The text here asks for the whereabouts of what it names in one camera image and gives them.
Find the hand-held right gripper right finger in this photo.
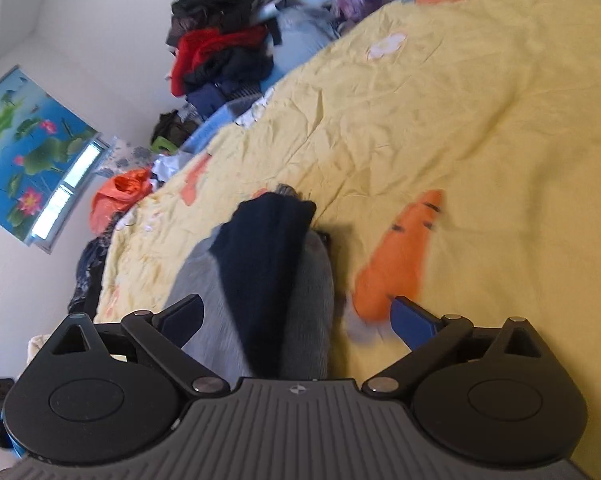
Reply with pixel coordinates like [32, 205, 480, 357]
[361, 296, 553, 397]

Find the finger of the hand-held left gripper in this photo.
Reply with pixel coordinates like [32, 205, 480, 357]
[316, 230, 333, 266]

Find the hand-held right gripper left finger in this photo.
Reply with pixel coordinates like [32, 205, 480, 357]
[45, 294, 230, 397]

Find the navy and grey knit sweater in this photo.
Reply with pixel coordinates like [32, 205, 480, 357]
[169, 185, 336, 381]

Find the orange plastic bag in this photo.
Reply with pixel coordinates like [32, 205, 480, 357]
[90, 169, 154, 236]

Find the white plastic bag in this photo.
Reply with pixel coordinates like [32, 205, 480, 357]
[153, 152, 196, 181]

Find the light blue knitted blanket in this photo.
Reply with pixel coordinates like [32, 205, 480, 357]
[180, 92, 276, 156]

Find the window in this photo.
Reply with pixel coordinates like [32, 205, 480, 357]
[23, 135, 111, 253]

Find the white floral cloth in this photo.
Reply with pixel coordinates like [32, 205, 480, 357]
[98, 135, 156, 178]

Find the navy garment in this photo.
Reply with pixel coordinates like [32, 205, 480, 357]
[185, 77, 261, 116]

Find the yellow carrot print blanket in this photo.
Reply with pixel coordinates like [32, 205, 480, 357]
[93, 0, 601, 411]

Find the dark olive cloth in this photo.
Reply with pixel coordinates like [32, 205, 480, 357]
[150, 110, 196, 148]

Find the black knit garment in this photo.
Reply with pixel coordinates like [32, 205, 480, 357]
[185, 52, 276, 88]

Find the lotus flower curtain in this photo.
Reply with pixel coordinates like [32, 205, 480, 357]
[0, 65, 101, 241]

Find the red garment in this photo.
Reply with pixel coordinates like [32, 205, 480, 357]
[170, 25, 271, 98]

